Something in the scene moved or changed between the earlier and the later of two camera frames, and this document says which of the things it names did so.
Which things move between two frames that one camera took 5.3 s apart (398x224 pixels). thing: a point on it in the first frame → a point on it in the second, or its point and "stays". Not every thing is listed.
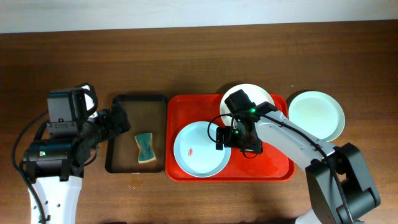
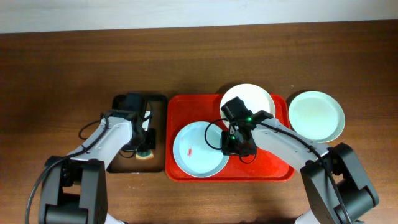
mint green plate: (317, 113) stays
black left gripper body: (118, 117) → (147, 144)
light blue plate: (196, 152) stays
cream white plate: (256, 94) stays
